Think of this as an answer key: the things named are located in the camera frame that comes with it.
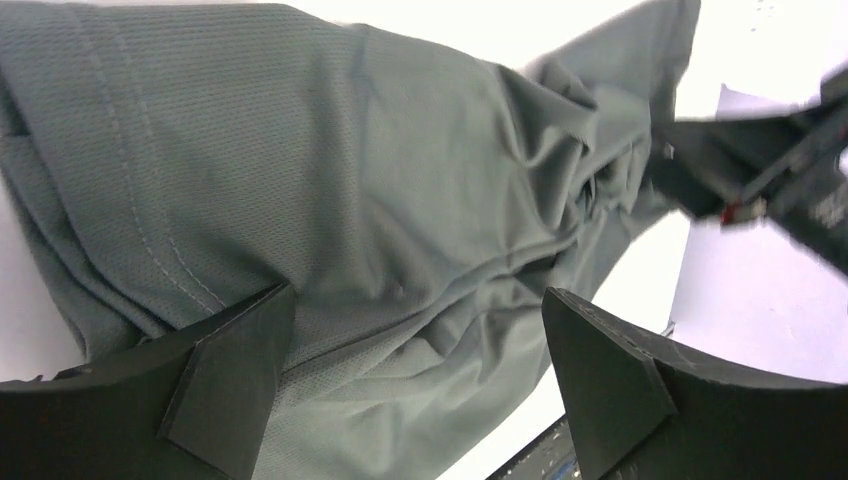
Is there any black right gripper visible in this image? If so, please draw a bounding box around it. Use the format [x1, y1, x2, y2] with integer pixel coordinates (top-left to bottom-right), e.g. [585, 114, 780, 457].
[647, 68, 847, 274]

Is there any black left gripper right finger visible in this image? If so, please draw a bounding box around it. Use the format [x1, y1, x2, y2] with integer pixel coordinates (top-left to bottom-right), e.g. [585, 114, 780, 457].
[542, 288, 847, 480]

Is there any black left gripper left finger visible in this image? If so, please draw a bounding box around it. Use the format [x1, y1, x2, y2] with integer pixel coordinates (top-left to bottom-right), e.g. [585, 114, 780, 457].
[1, 285, 296, 479]

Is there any dark grey t-shirt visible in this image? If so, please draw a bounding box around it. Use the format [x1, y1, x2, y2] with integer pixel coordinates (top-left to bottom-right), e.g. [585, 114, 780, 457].
[1, 1, 701, 479]

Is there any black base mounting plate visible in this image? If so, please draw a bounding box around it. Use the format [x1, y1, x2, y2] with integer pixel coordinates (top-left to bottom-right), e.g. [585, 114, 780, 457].
[487, 415, 581, 480]

